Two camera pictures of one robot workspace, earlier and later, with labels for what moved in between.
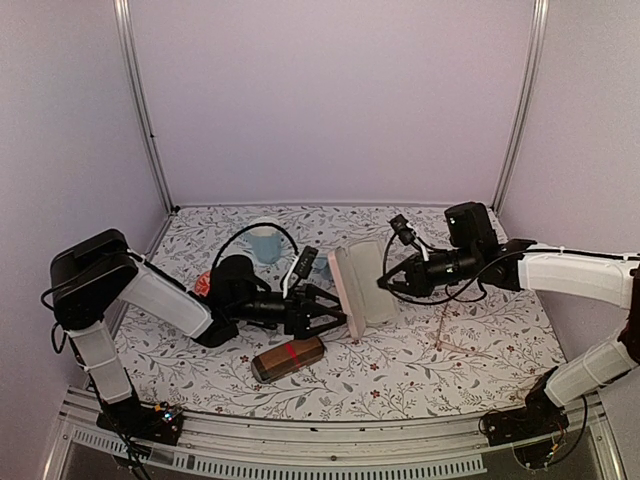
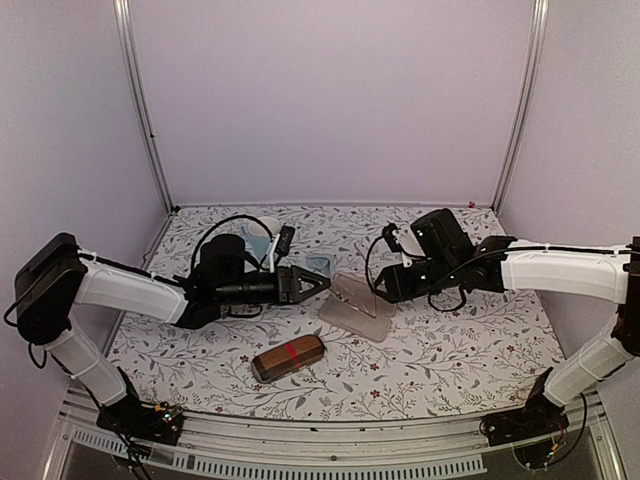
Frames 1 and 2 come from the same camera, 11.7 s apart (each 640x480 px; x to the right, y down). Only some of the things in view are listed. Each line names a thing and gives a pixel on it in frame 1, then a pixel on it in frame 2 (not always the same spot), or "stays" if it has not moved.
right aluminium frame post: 540,11 stays
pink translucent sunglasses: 443,345 → 364,297
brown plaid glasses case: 285,358 stays
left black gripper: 297,323 → 288,284
